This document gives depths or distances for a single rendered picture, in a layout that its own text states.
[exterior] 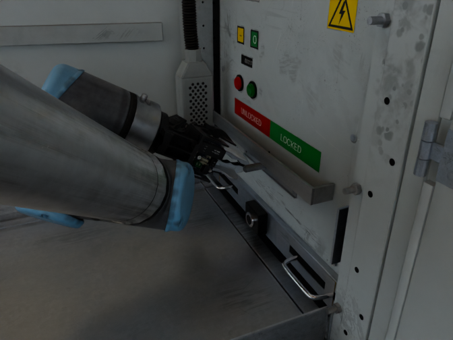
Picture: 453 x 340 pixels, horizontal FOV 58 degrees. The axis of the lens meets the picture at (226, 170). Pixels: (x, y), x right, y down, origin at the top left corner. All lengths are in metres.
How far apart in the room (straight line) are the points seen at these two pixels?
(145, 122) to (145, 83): 0.44
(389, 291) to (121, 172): 0.33
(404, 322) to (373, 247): 0.09
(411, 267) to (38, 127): 0.36
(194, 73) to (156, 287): 0.43
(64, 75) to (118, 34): 0.43
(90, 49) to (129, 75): 0.10
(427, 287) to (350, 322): 0.19
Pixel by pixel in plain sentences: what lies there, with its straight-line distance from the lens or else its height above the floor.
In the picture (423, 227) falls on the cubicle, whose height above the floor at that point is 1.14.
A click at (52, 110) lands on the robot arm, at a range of 0.29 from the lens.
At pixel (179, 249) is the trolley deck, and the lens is 0.84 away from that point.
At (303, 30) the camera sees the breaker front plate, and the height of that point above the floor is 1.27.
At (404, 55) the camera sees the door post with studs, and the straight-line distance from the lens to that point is 0.44.
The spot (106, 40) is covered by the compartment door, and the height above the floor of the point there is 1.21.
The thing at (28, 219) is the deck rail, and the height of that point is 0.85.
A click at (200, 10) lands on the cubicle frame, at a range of 0.99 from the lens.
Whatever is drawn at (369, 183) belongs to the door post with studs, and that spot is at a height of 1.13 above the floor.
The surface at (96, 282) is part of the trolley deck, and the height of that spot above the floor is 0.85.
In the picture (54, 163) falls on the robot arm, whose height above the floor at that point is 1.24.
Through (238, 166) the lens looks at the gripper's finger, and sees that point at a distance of 0.77.
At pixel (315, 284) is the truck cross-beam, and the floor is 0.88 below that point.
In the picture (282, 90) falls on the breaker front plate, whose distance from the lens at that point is 0.71.
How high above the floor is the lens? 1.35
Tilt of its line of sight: 26 degrees down
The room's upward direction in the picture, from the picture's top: straight up
